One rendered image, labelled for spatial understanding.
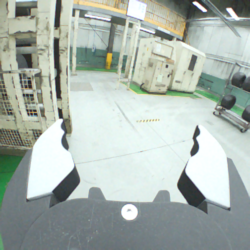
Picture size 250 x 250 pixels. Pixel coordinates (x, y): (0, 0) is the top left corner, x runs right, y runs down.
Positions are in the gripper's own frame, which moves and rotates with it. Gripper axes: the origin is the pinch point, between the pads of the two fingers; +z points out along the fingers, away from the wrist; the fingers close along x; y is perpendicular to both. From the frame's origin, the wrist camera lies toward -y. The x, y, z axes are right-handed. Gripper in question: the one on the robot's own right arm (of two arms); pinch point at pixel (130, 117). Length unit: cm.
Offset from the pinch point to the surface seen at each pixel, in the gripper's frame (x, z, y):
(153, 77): 81, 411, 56
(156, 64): 84, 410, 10
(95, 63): -274, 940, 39
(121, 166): -6, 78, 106
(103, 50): -209, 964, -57
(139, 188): 14, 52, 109
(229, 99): 327, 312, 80
